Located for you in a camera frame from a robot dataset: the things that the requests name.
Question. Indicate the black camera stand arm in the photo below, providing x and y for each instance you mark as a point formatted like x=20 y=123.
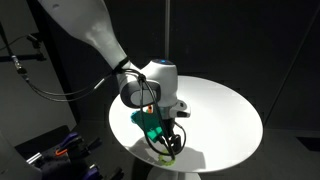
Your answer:
x=23 y=57

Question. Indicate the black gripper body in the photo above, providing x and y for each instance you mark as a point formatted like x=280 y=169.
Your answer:
x=169 y=126

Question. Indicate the grey vertical pole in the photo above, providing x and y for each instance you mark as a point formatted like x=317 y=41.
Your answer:
x=167 y=33

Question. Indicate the orange clip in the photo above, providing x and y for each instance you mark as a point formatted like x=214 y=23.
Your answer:
x=60 y=152

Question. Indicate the black clamp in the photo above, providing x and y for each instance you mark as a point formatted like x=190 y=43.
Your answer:
x=91 y=145

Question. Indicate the white table pedestal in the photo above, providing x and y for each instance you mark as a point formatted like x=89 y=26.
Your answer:
x=173 y=175

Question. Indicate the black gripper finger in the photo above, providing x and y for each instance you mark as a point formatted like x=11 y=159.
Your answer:
x=178 y=144
x=170 y=146

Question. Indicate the orange stand peg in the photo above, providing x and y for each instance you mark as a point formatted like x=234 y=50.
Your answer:
x=149 y=109

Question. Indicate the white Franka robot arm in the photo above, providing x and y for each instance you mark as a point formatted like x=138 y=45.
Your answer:
x=96 y=26

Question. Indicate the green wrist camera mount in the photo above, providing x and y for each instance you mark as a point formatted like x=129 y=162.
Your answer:
x=150 y=128

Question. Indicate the silver metal bar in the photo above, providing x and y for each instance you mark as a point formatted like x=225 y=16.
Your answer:
x=34 y=158

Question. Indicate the black perforated breadboard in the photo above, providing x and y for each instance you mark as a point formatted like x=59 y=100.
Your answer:
x=50 y=146

